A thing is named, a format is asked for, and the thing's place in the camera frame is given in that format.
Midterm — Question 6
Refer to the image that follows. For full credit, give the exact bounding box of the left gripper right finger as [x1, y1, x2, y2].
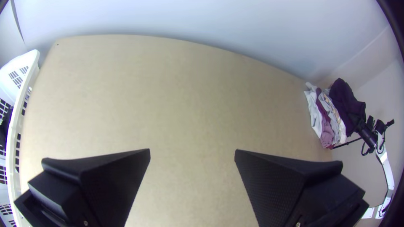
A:
[234, 149, 370, 227]

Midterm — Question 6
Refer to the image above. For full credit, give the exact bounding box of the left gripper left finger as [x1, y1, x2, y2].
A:
[13, 148, 151, 227]

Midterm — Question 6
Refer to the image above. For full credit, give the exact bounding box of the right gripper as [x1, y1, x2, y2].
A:
[355, 121, 379, 149]

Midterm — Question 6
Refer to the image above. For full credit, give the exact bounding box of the black t-shirt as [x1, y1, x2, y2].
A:
[328, 78, 367, 138]

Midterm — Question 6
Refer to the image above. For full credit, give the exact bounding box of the pile of folded clothes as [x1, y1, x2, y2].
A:
[303, 82, 348, 150]

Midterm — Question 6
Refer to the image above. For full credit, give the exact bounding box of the white laundry basket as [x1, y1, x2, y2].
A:
[0, 49, 41, 227]

